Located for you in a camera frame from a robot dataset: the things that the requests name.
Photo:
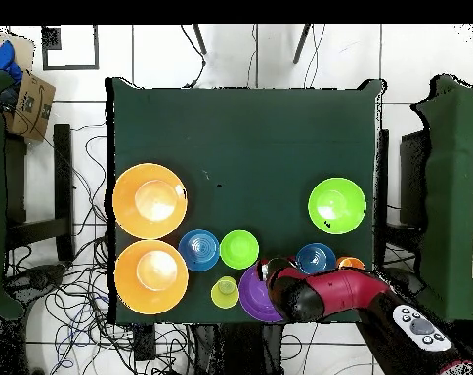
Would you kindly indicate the blue bowl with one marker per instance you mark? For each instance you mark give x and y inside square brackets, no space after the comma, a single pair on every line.
[199,250]
[315,258]

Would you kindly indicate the black power strip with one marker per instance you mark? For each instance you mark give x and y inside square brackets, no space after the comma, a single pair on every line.
[144,341]

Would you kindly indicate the cardboard box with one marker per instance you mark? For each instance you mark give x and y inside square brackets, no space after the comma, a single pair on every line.
[31,105]

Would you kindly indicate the orange cup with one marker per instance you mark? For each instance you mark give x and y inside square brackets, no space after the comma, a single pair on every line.
[350,262]

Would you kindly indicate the dark green table cloth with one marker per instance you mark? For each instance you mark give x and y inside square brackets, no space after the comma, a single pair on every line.
[240,129]

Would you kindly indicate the black pedestal foot with knob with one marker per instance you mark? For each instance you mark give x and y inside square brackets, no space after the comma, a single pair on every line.
[37,277]

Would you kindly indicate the small green bowl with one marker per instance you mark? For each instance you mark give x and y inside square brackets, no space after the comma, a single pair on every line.
[239,249]

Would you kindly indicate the large green bowl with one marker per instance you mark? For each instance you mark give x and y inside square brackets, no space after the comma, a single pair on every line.
[337,206]

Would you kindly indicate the black tripod leg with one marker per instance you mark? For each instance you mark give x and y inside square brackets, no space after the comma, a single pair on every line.
[301,43]
[199,39]

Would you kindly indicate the blue cloth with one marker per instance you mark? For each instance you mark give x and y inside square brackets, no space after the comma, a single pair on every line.
[2,58]

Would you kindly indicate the yellow cup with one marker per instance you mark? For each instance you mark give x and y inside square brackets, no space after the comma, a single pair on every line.
[225,293]

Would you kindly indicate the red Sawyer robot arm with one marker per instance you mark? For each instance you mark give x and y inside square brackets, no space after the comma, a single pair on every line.
[338,289]

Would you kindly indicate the large orange bowl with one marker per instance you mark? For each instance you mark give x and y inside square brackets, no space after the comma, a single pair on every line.
[149,200]
[151,277]

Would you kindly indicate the purple bowl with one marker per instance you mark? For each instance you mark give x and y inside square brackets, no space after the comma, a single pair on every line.
[254,297]

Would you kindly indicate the black bench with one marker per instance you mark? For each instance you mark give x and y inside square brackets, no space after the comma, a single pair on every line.
[62,175]

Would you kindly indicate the black square frame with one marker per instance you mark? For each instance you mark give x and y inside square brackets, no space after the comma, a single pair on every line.
[43,49]

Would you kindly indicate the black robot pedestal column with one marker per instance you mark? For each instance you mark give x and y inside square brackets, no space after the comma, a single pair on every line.
[240,351]

